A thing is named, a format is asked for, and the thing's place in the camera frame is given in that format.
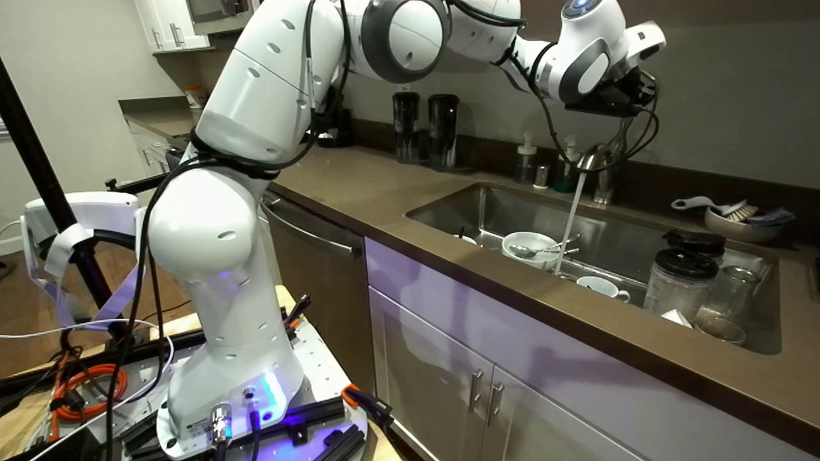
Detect chrome faucet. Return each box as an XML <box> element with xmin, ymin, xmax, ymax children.
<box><xmin>574</xmin><ymin>142</ymin><xmax>621</xmax><ymax>210</ymax></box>

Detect clear soap dispenser white pump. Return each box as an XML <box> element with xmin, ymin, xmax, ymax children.
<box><xmin>514</xmin><ymin>129</ymin><xmax>541</xmax><ymax>186</ymax></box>

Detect clear drinking glass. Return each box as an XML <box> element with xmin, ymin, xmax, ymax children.
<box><xmin>692</xmin><ymin>264</ymin><xmax>764</xmax><ymax>345</ymax></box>

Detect stainless steel sink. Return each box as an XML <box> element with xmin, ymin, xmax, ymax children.
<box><xmin>407</xmin><ymin>178</ymin><xmax>783</xmax><ymax>355</ymax></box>

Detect white upper cabinets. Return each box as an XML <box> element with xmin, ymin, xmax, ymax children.
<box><xmin>131</xmin><ymin>0</ymin><xmax>258</xmax><ymax>53</ymax></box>

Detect green soap dispenser white pump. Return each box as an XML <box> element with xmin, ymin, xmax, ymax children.
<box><xmin>553</xmin><ymin>138</ymin><xmax>585</xmax><ymax>193</ymax></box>

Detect stainless dishwasher front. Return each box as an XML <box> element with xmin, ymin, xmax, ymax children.
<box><xmin>258</xmin><ymin>182</ymin><xmax>377</xmax><ymax>391</ymax></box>

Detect white bowl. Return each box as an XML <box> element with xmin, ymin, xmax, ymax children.
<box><xmin>499</xmin><ymin>227</ymin><xmax>565</xmax><ymax>273</ymax></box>

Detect glass jar black lid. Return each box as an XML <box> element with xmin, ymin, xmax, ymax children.
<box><xmin>644</xmin><ymin>247</ymin><xmax>720</xmax><ymax>329</ymax></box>

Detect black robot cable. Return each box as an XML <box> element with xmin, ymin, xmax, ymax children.
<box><xmin>527</xmin><ymin>41</ymin><xmax>663</xmax><ymax>173</ymax></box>

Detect bowl with utensils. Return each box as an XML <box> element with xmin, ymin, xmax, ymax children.
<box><xmin>668</xmin><ymin>191</ymin><xmax>796</xmax><ymax>246</ymax></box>

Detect robot mounting table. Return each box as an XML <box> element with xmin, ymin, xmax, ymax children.
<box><xmin>0</xmin><ymin>283</ymin><xmax>405</xmax><ymax>461</ymax></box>

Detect white lower cabinet door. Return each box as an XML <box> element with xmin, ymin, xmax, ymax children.
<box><xmin>366</xmin><ymin>287</ymin><xmax>498</xmax><ymax>461</ymax></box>
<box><xmin>485</xmin><ymin>365</ymin><xmax>644</xmax><ymax>461</ymax></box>

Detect black tumbler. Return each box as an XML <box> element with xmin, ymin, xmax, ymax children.
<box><xmin>389</xmin><ymin>90</ymin><xmax>423</xmax><ymax>164</ymax></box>
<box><xmin>424</xmin><ymin>92</ymin><xmax>460</xmax><ymax>170</ymax></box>

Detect white mug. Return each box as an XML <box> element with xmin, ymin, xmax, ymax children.
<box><xmin>572</xmin><ymin>273</ymin><xmax>632</xmax><ymax>301</ymax></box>

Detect black pole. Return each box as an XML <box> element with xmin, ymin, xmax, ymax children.
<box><xmin>0</xmin><ymin>58</ymin><xmax>117</xmax><ymax>310</ymax></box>

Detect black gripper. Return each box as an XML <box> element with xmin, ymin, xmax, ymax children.
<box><xmin>565</xmin><ymin>73</ymin><xmax>659</xmax><ymax>119</ymax></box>

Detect black clamp orange tip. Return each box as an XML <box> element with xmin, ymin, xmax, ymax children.
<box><xmin>341</xmin><ymin>382</ymin><xmax>395</xmax><ymax>429</ymax></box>

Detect orange cable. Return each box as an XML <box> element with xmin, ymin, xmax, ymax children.
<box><xmin>48</xmin><ymin>361</ymin><xmax>131</xmax><ymax>421</ymax></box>

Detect white looped strap frame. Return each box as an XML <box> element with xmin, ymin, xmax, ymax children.
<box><xmin>21</xmin><ymin>188</ymin><xmax>148</xmax><ymax>329</ymax></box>

